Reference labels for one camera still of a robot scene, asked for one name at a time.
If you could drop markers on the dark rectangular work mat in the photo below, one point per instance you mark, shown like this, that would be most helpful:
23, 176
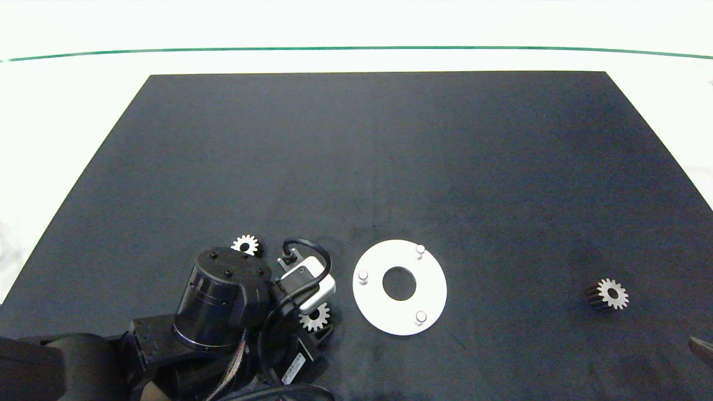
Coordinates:
390, 156

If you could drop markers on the round white pinned carrier plate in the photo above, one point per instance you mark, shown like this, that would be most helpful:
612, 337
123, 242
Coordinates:
379, 312

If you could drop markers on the small steel planetary gear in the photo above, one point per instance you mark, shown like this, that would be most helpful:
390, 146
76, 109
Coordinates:
620, 297
306, 319
239, 245

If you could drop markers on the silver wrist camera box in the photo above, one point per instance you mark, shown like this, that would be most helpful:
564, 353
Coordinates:
312, 278

